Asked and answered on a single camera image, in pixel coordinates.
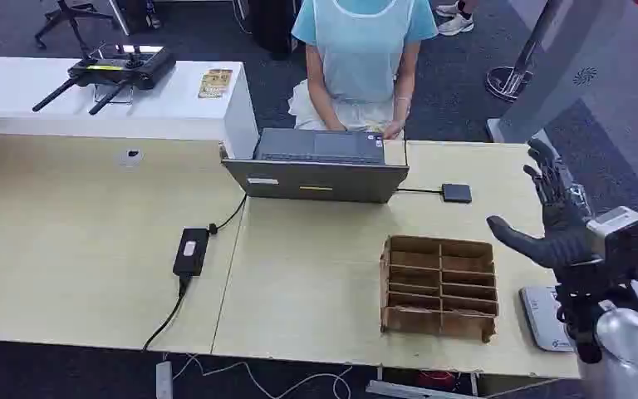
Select black bin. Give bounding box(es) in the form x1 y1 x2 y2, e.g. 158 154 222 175
247 0 303 61

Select metal desk foot bar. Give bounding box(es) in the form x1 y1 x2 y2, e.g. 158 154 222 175
365 378 483 399

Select wooden compartment card box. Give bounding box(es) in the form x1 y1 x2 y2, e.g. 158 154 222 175
379 234 500 344

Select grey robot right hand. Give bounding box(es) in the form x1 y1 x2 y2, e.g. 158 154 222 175
486 138 601 271

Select small black usb hub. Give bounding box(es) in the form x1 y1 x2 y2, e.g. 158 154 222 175
441 183 473 204

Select white floor cable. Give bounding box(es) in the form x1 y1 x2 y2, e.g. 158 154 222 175
171 352 354 399

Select black remote controller with antennas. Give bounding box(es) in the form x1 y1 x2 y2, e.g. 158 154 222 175
32 45 178 116

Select round desk cable grommet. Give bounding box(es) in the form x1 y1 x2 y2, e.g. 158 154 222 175
119 147 145 169

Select black adapter-to-laptop cable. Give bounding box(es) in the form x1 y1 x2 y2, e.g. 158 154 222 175
208 194 249 236

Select clear controller stand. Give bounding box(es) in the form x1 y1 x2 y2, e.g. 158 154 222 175
93 82 135 106

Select black adapter mains cable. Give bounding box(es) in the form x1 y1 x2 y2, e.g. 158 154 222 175
142 273 193 352

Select white card with blue print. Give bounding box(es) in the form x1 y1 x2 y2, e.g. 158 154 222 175
519 285 580 353

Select standing person's feet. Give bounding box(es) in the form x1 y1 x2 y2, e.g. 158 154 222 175
434 0 480 37

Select white side table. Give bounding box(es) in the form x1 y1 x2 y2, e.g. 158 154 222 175
0 55 260 160

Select black office chair base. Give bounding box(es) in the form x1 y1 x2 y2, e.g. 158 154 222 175
33 0 117 57

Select white power strip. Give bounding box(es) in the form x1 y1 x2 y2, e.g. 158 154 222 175
155 360 174 399

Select red object under desk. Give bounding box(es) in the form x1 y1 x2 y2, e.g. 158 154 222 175
416 371 459 389

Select grey kiosk stand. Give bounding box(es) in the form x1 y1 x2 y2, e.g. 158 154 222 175
486 0 631 145

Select chrome stanchion post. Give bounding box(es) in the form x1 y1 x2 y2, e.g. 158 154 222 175
484 0 565 105

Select black laptop power adapter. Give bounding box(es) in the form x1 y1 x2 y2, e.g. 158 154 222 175
172 227 210 278

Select grey open laptop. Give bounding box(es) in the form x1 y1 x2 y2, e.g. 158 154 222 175
220 127 410 204

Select person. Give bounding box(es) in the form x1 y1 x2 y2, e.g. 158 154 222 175
287 0 439 140

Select yellowish printed card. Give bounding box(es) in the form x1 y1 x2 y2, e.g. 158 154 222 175
198 68 234 101

